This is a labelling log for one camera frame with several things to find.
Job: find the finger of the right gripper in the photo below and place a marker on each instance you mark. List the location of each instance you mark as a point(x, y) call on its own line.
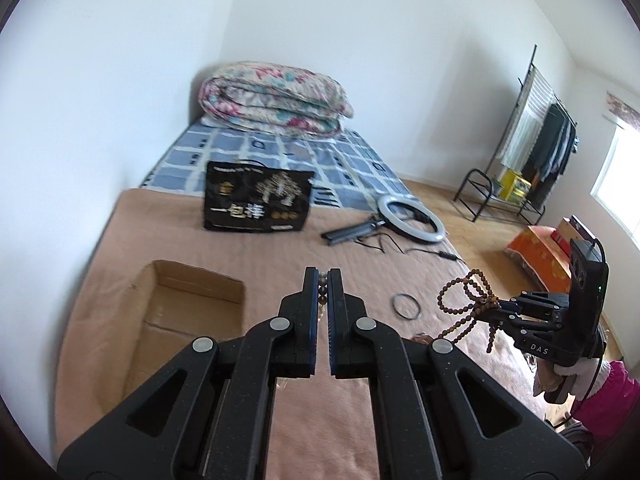
point(503, 317)

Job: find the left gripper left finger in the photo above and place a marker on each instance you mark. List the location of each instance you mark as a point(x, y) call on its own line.
point(207, 413)

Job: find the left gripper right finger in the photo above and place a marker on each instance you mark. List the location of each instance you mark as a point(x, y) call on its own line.
point(436, 414)

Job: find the white gloved right hand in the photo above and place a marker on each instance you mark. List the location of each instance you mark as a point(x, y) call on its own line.
point(590, 377)

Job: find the orange cloth covered table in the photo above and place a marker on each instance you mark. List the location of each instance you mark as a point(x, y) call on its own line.
point(542, 257)

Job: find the books on table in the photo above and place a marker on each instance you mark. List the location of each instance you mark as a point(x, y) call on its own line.
point(570, 228)

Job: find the open cardboard box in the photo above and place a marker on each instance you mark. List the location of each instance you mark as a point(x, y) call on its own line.
point(173, 304)

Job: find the yellow box on rack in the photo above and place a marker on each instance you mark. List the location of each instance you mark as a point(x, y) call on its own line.
point(513, 187)

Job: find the black clothes rack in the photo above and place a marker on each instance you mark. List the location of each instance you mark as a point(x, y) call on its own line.
point(477, 194)

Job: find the striped white cloth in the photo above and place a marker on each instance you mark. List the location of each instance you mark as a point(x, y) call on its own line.
point(531, 108)

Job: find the dark hanging clothes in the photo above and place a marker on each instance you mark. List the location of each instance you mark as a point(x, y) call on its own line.
point(554, 144)

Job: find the blue checked bed sheet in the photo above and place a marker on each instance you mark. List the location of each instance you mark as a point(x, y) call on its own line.
point(348, 173)

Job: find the black snack bag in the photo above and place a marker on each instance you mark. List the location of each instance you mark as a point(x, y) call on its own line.
point(250, 198)

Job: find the folded floral quilt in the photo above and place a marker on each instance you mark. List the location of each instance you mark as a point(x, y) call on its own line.
point(274, 98)

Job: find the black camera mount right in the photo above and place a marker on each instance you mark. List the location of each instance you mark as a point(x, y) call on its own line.
point(589, 273)

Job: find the white ring light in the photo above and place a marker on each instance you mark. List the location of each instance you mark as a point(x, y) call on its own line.
point(411, 219)

